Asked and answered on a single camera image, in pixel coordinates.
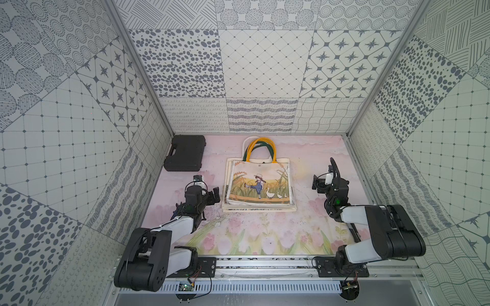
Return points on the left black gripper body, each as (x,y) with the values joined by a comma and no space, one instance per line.
(208,196)

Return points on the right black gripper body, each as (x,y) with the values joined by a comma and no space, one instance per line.
(322,189)

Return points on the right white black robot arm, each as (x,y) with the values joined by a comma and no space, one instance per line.
(392,232)

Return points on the black tool near right arm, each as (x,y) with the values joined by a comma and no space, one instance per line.
(354,232)

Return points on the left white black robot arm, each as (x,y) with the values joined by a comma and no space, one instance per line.
(151,255)

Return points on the black plastic tool case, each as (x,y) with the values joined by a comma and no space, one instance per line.
(185,154)

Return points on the left small circuit board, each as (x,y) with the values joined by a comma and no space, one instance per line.
(184,287)

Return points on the small circuit board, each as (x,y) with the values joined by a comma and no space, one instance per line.
(184,287)
(350,290)

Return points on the right small circuit board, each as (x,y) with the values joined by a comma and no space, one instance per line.
(350,290)

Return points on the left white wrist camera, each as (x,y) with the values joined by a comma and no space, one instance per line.
(197,180)

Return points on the blue handled pliers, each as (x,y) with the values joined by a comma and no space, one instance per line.
(178,211)

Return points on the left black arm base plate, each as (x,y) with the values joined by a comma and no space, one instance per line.
(205,268)

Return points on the aluminium rail frame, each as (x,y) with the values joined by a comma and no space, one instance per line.
(231,268)

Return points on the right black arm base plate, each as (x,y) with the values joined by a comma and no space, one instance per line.
(329,266)

